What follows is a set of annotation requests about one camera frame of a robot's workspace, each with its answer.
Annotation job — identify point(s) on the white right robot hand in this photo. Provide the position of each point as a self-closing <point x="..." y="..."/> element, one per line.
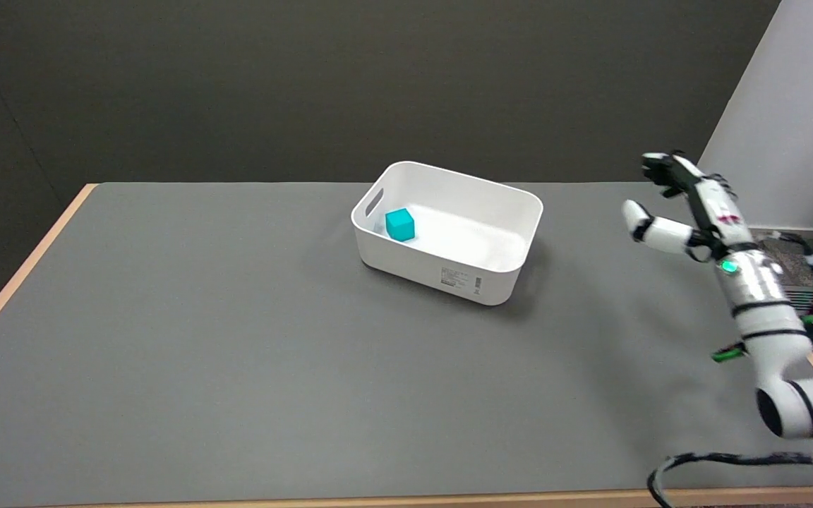
<point x="696" y="208"/>

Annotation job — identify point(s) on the blue wooden cube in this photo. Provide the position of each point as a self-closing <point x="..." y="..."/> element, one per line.
<point x="399" y="224"/>

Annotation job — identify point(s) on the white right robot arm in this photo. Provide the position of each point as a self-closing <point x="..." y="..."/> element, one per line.
<point x="787" y="353"/>

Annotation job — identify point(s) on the white plastic box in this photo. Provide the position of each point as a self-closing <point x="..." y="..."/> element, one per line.
<point x="449" y="229"/>

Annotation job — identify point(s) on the floor vent grille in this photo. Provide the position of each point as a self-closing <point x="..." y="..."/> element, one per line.
<point x="802" y="298"/>

